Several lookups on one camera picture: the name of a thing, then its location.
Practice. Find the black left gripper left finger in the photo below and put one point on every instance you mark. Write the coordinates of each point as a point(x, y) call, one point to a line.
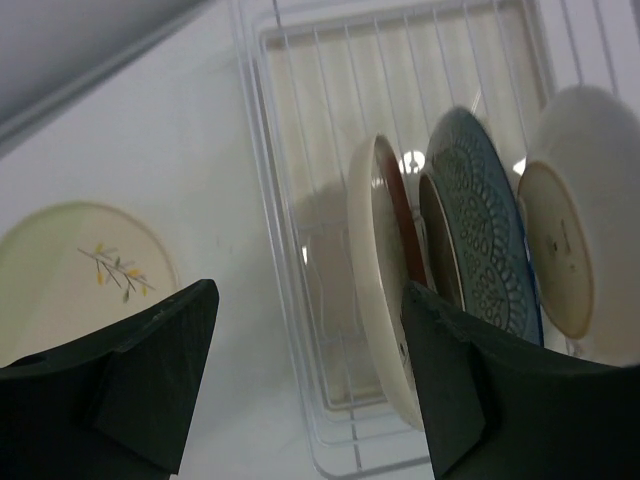
point(114, 404)

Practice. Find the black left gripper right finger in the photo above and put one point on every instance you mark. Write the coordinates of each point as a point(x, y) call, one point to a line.
point(495, 406)

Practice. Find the cream plate pink section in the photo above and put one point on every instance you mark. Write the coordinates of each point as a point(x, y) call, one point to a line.
point(76, 267)

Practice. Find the blue floral pattern plate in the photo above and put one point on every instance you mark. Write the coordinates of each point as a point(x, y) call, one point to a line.
point(477, 247)

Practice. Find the red and teal plate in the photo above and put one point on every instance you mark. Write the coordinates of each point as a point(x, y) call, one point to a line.
point(386, 255)

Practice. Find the cream drip tray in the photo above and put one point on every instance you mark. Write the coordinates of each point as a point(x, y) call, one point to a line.
point(335, 74)

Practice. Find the white wire dish rack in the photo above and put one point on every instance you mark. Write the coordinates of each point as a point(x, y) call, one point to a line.
point(593, 42)

